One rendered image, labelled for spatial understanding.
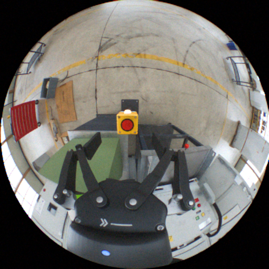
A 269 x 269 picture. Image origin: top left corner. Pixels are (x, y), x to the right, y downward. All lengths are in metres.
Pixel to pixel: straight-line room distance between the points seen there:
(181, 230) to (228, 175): 0.64
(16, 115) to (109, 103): 2.07
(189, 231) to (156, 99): 1.47
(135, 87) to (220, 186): 1.58
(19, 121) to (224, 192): 3.20
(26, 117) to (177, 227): 2.73
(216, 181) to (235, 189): 0.27
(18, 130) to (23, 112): 0.39
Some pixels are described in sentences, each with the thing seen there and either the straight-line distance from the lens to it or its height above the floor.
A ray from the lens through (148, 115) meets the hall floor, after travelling 1.23.
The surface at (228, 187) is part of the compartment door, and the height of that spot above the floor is 1.19.
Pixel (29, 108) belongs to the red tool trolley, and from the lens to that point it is 2.39.
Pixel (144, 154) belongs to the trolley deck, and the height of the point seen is 0.83.
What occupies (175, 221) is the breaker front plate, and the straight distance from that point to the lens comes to 0.67.
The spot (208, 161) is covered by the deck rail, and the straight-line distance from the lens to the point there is 0.80.
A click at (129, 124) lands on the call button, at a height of 0.91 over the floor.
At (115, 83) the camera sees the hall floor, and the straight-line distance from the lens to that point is 1.23.
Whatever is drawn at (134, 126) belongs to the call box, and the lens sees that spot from 0.29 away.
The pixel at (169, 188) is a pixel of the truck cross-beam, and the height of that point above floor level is 0.91.
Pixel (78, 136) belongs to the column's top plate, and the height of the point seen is 0.75.
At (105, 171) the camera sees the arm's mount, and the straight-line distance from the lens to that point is 0.28.
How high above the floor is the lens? 1.18
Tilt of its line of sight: 67 degrees down
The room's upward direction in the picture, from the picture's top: 171 degrees clockwise
